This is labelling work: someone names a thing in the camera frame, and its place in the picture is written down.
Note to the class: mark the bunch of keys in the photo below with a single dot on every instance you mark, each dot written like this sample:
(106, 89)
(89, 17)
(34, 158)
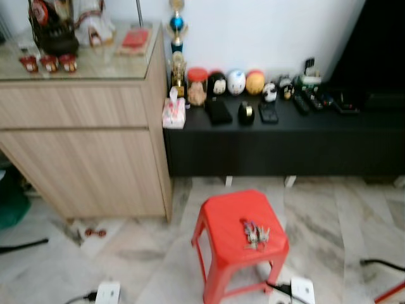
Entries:
(254, 234)

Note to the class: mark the black flat device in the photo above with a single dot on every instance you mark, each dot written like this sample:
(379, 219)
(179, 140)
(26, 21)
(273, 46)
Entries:
(347, 104)

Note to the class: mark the black television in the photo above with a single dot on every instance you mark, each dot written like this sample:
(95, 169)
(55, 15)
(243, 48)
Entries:
(373, 44)

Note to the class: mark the black tv console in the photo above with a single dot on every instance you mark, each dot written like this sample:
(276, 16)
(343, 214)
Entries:
(285, 142)

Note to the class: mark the green desk holder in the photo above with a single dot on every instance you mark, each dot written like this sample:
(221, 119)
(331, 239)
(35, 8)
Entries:
(309, 76)

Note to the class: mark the small black figure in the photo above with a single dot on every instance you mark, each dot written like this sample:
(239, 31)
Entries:
(286, 87)

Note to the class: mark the red pole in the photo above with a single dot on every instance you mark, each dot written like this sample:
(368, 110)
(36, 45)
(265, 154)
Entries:
(391, 292)

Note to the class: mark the black smartphone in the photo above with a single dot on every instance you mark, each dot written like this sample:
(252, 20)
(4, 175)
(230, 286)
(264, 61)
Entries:
(268, 113)

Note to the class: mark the small white black plush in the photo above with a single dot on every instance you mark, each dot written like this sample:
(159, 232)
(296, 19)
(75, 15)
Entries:
(270, 93)

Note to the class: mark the black tape dispenser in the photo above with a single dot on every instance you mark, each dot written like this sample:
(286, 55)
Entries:
(246, 114)

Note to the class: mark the round yellow bear plush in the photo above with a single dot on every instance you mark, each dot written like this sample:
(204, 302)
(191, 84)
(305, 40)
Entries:
(255, 82)

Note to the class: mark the white duck plush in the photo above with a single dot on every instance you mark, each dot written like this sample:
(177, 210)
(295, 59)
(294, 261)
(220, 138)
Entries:
(235, 82)

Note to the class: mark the black wallet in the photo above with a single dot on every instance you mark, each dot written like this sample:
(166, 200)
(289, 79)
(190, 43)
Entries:
(219, 112)

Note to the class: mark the red plastic stool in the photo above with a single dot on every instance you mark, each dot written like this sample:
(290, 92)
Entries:
(221, 221)

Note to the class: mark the black mouse plush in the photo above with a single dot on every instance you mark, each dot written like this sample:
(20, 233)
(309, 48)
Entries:
(216, 84)

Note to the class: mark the red lid glass jar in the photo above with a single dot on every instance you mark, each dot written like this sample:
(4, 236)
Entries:
(197, 88)

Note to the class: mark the pink tissue pack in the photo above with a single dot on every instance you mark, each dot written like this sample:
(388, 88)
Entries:
(174, 114)

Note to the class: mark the red flat box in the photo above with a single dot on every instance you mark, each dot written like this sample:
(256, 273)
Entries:
(135, 39)

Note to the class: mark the thin metal rod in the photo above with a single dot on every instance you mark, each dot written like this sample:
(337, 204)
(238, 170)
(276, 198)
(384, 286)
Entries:
(139, 11)

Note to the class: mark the red dumbbell toy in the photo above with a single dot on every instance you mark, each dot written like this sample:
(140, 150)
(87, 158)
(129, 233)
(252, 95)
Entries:
(95, 232)

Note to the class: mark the glass cabinet top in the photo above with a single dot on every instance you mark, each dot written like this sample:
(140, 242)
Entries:
(95, 63)

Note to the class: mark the light wooden cabinet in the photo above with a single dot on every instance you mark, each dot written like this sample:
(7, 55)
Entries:
(82, 158)

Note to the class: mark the white robed figurine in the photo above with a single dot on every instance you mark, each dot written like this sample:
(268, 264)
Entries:
(98, 25)

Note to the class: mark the dark warrior statue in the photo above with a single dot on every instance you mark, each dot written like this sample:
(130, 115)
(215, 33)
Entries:
(54, 28)

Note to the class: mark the green bag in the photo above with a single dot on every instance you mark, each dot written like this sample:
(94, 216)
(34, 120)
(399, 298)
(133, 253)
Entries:
(11, 202)

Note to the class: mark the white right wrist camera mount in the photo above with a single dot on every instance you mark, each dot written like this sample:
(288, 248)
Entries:
(302, 290)

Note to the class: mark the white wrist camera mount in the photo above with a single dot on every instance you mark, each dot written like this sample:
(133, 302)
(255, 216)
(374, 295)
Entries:
(107, 293)
(302, 290)

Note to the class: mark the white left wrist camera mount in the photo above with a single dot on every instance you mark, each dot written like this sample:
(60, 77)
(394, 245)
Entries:
(107, 293)

